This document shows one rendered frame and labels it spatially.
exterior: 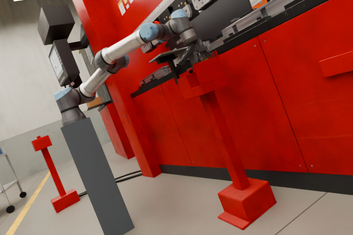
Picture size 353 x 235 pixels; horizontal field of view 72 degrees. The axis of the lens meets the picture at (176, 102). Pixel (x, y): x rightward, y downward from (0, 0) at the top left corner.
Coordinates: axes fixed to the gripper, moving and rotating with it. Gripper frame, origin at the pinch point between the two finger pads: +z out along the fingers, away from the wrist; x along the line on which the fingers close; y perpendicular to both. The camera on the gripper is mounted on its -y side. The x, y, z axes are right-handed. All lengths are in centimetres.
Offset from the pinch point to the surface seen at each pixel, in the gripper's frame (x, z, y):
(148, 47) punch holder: 93, -42, 26
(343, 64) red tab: -48, 17, 28
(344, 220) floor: -38, 74, 6
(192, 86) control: 4.5, 1.3, -5.4
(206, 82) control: -4.9, 2.2, -3.5
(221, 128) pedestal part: 2.1, 27.5, -1.9
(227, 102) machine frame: 17.4, 20.2, 20.5
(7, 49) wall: 782, -327, -79
